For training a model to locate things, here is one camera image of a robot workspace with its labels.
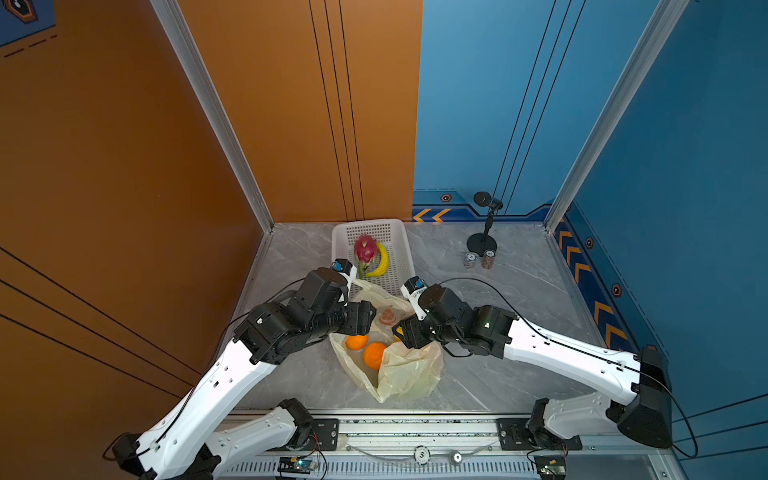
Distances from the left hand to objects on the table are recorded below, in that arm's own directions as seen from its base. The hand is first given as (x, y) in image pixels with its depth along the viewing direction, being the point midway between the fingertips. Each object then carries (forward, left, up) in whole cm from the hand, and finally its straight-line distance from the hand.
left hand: (365, 308), depth 67 cm
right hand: (-1, -8, -8) cm, 11 cm away
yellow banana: (+30, -3, -23) cm, 38 cm away
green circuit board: (-27, +16, -28) cm, 42 cm away
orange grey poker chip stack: (+31, -39, -20) cm, 54 cm away
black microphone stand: (+42, -39, -24) cm, 62 cm away
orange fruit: (+1, +4, -22) cm, 23 cm away
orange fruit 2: (-2, -1, -22) cm, 23 cm away
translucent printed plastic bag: (-7, -4, -15) cm, 17 cm away
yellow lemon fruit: (-4, -7, -6) cm, 10 cm away
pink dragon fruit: (+34, +4, -18) cm, 39 cm away
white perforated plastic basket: (+43, -6, -21) cm, 48 cm away
